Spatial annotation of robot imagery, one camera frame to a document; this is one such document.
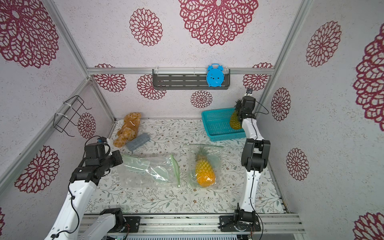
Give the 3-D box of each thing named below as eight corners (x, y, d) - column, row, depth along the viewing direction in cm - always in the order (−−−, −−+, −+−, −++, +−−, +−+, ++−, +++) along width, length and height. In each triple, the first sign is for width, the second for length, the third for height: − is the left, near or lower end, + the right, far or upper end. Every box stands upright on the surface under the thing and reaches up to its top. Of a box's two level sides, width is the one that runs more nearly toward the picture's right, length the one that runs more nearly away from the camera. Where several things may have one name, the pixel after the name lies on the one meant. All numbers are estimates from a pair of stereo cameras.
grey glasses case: (131, 153, 103) (130, 151, 100) (126, 146, 107) (124, 143, 104) (152, 140, 110) (151, 137, 107) (147, 134, 114) (145, 131, 111)
